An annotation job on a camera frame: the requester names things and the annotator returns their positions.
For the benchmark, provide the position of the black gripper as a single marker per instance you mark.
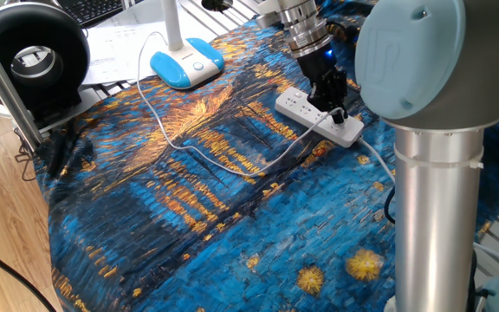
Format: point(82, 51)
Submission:
point(323, 69)

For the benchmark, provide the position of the white power strip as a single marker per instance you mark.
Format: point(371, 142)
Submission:
point(349, 132)

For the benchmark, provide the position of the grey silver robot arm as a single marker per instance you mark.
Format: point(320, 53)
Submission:
point(427, 65)

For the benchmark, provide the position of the blue white desk lamp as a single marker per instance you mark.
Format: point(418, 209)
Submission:
point(189, 65)

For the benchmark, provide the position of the black round object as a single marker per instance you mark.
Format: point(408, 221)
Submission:
point(217, 4)

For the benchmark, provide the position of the starry night painting tablecloth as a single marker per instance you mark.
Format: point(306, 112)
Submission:
point(232, 238)

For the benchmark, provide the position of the white paper sheets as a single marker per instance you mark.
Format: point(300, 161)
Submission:
point(115, 52)

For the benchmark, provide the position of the black keyboard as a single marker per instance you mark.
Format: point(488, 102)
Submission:
point(93, 11)

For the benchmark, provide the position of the white wrist mount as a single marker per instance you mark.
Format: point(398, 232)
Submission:
point(269, 13)

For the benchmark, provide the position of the aluminium profile post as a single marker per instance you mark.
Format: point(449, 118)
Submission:
point(6, 86)

